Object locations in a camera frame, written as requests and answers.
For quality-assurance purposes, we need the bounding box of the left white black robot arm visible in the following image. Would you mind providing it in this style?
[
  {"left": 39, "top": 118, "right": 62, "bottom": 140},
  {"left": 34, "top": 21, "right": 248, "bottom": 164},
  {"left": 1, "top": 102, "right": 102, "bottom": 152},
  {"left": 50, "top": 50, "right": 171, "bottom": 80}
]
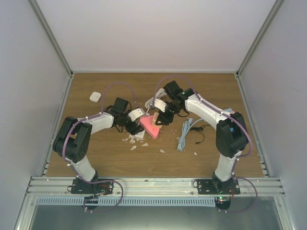
[{"left": 52, "top": 98, "right": 145, "bottom": 194}]

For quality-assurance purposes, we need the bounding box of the white power strip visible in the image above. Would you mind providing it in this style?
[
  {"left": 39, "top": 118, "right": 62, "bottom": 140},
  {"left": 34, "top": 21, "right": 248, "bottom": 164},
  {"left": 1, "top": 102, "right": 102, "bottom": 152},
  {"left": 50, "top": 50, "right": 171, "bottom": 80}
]
[{"left": 134, "top": 130, "right": 145, "bottom": 140}]

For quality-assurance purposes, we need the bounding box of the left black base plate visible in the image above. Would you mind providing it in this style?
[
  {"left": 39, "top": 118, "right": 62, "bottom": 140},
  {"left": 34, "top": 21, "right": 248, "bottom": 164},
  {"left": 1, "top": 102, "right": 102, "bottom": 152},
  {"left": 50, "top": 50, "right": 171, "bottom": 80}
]
[{"left": 67, "top": 178, "right": 114, "bottom": 196}]

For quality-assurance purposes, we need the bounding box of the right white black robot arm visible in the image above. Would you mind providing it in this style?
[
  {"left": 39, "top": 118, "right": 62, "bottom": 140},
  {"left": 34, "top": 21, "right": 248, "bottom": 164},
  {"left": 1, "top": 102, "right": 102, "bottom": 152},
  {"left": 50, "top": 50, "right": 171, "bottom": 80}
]
[{"left": 150, "top": 80, "right": 253, "bottom": 194}]

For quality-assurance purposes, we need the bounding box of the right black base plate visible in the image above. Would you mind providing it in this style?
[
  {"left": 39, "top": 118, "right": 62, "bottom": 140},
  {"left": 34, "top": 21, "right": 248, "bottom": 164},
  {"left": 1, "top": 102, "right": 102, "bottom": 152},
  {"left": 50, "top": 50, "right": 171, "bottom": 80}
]
[{"left": 192, "top": 178, "right": 241, "bottom": 195}]

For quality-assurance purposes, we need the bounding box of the aluminium frame rail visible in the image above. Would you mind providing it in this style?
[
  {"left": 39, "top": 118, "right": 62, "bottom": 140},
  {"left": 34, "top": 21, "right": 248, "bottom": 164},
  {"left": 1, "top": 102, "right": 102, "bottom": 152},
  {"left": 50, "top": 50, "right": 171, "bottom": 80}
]
[{"left": 26, "top": 177, "right": 285, "bottom": 197}]

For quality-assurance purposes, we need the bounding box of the grey slotted cable duct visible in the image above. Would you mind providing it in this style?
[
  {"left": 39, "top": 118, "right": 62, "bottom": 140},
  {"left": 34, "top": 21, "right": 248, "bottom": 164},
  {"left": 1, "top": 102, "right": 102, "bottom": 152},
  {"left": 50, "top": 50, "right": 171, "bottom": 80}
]
[{"left": 36, "top": 196, "right": 215, "bottom": 207}]

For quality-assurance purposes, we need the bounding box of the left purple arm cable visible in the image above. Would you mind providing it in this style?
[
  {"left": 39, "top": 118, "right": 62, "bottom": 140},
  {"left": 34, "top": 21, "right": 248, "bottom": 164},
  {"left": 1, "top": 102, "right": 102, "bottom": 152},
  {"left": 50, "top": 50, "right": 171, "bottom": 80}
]
[{"left": 61, "top": 81, "right": 137, "bottom": 182}]

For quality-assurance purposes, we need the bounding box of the small white charger plug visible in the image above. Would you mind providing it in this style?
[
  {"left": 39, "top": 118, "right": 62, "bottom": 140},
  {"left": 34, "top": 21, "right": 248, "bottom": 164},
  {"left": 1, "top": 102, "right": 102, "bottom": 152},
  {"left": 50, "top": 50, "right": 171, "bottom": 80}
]
[{"left": 89, "top": 92, "right": 101, "bottom": 103}]

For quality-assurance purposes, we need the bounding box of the thin black cable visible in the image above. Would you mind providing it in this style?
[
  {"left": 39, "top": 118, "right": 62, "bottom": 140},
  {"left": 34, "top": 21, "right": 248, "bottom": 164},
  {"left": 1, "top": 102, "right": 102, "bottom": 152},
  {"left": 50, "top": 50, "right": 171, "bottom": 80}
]
[{"left": 190, "top": 124, "right": 212, "bottom": 144}]

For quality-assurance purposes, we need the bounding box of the pink triangular power socket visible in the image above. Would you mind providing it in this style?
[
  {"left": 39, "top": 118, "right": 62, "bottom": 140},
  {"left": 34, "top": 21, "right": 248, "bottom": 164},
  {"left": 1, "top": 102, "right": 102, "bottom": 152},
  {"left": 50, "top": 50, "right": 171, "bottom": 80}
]
[{"left": 140, "top": 115, "right": 160, "bottom": 139}]

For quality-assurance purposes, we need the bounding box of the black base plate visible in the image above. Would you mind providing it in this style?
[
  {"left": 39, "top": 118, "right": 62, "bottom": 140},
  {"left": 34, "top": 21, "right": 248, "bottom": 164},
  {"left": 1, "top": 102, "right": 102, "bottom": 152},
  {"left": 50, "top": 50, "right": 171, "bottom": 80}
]
[
  {"left": 192, "top": 178, "right": 241, "bottom": 195},
  {"left": 67, "top": 178, "right": 114, "bottom": 196}
]

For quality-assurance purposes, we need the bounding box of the light blue cable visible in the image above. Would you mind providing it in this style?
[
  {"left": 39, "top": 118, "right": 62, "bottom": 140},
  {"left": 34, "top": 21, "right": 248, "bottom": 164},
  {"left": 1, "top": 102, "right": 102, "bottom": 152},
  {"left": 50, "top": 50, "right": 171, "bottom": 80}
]
[{"left": 177, "top": 117, "right": 195, "bottom": 152}]

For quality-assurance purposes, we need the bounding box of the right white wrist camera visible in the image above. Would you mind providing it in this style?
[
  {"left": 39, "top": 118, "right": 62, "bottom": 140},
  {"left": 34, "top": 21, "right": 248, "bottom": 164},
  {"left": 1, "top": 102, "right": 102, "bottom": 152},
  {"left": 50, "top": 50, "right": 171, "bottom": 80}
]
[{"left": 153, "top": 99, "right": 167, "bottom": 113}]

